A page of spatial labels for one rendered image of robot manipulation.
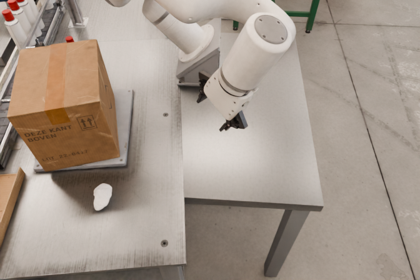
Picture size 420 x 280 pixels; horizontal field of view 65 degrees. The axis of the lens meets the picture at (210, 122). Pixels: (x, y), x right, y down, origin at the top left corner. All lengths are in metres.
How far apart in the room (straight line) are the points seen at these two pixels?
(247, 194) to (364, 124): 1.62
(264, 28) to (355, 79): 2.36
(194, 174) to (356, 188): 1.32
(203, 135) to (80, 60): 0.48
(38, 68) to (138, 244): 0.60
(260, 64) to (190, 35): 0.76
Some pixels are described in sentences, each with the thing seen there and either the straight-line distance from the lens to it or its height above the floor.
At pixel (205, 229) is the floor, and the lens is 1.91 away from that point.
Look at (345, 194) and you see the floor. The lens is 2.16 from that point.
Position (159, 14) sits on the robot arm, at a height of 1.12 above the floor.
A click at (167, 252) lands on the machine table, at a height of 0.83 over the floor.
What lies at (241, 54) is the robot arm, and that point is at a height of 1.41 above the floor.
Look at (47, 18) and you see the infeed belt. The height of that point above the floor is 0.88.
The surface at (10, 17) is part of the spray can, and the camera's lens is 1.54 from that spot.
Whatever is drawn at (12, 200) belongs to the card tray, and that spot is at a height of 0.85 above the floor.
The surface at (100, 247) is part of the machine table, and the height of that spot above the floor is 0.83.
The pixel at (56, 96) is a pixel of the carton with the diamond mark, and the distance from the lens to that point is 1.01.
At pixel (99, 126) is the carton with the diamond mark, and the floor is 1.02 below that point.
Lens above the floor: 1.76
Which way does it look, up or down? 49 degrees down
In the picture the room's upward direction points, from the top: straight up
